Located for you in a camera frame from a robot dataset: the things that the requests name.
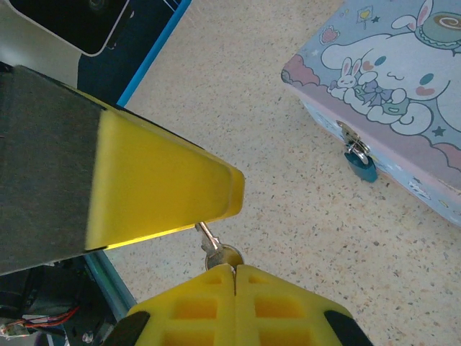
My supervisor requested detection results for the blue circuit-print side panel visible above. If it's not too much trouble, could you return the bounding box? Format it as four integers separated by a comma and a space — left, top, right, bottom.
77, 0, 192, 107

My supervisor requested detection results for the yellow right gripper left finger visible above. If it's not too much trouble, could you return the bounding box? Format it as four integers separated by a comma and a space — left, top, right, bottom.
107, 263, 237, 346

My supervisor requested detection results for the pastel cartoon tin box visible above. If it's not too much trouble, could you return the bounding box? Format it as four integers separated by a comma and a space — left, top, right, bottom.
280, 0, 461, 228

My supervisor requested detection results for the small blue padlock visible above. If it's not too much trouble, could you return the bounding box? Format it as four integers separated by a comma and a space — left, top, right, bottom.
344, 141, 379, 183

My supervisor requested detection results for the red wire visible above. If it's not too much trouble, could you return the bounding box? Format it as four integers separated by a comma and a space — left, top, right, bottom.
1, 305, 81, 337

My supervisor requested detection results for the aluminium table front rail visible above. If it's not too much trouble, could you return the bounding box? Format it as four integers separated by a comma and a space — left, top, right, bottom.
84, 250, 138, 321

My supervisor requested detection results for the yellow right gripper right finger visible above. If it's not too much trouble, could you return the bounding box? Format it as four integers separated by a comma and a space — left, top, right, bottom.
236, 265, 372, 346

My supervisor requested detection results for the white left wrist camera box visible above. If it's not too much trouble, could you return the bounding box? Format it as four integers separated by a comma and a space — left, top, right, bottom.
0, 0, 130, 89

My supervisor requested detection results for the small silver key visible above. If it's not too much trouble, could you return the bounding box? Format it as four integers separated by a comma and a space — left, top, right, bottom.
196, 222, 245, 272

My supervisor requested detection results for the silver tin box hasp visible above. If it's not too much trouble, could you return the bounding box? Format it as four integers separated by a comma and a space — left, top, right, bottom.
336, 120, 370, 156

